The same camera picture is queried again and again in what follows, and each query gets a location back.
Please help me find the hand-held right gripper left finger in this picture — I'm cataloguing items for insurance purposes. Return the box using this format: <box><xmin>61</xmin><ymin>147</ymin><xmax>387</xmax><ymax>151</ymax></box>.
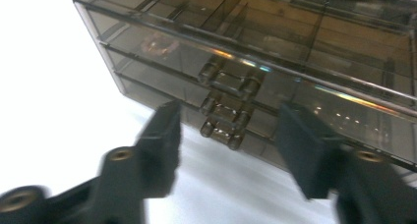
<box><xmin>93</xmin><ymin>100</ymin><xmax>183</xmax><ymax>224</ymax></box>

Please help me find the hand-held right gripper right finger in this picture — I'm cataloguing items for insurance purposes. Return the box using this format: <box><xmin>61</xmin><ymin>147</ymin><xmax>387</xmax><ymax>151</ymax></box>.
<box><xmin>274</xmin><ymin>101</ymin><xmax>417</xmax><ymax>224</ymax></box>

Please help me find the smoky transparent drawer box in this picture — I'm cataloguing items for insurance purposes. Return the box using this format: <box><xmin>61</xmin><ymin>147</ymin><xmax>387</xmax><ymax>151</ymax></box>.
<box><xmin>72</xmin><ymin>0</ymin><xmax>417</xmax><ymax>173</ymax></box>

